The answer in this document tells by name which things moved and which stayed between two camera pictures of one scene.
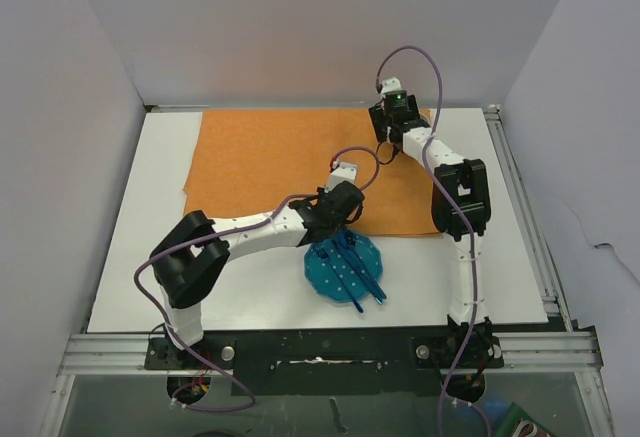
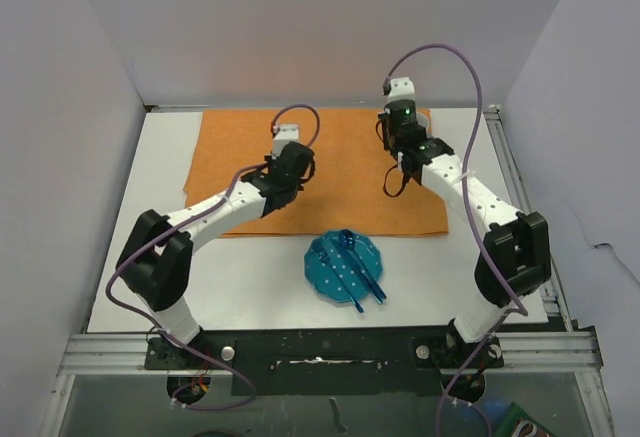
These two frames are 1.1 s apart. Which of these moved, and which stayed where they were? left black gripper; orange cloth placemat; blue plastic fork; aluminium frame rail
Moved: left black gripper
Stayed: blue plastic fork; aluminium frame rail; orange cloth placemat
